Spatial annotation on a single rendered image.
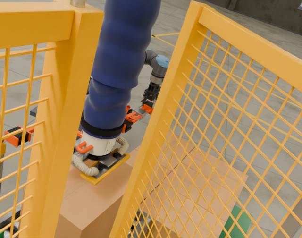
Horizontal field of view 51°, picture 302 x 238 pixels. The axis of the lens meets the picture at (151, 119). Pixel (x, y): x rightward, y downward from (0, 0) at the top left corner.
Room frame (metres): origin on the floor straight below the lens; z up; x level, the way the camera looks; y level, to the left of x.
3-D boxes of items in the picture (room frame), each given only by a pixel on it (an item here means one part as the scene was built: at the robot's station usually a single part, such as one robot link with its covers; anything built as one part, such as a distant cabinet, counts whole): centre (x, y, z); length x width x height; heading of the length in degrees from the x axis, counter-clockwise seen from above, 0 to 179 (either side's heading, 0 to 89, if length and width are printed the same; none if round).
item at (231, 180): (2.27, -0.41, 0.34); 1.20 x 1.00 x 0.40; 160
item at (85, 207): (1.40, 0.21, 0.75); 0.60 x 0.40 x 0.40; 159
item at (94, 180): (1.38, 0.14, 1.12); 0.34 x 0.10 x 0.05; 161
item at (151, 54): (2.03, 0.14, 1.54); 0.12 x 0.12 x 0.09; 42
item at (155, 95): (1.95, 0.05, 1.37); 0.09 x 0.08 x 0.12; 160
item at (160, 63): (1.96, 0.05, 1.54); 0.10 x 0.09 x 0.12; 42
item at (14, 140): (1.21, 0.58, 1.23); 0.09 x 0.08 x 0.05; 71
